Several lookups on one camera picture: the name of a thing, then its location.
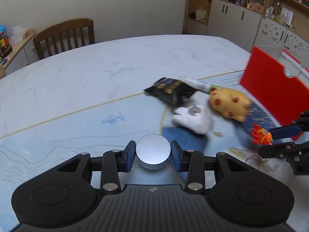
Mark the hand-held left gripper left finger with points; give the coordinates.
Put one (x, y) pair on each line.
(130, 156)

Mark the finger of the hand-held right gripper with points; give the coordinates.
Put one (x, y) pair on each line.
(272, 151)
(284, 131)

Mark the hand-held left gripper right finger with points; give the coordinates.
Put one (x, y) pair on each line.
(175, 156)

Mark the silver round tin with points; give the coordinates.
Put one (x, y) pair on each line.
(153, 149)

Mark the red cardboard box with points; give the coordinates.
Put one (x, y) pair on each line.
(268, 94)

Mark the white plush toy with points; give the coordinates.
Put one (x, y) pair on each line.
(193, 120)

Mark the yellow pig toy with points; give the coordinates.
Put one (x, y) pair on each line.
(228, 102)

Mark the black snack packet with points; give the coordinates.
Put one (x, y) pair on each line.
(172, 89)

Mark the white green tube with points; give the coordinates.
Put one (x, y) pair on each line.
(198, 84)

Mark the white sticker-covered cabinet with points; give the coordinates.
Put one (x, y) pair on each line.
(275, 36)

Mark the white base cabinet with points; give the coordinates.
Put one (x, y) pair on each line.
(231, 19)

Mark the wooden chair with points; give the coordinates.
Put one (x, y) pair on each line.
(65, 36)

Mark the white tote bag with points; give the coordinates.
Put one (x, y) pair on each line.
(198, 13)

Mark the wooden side cabinet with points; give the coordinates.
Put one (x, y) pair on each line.
(19, 53)

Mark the clear plastic bag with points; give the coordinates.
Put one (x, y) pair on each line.
(17, 35)

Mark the blue labelled bottle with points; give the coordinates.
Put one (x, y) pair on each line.
(4, 40)

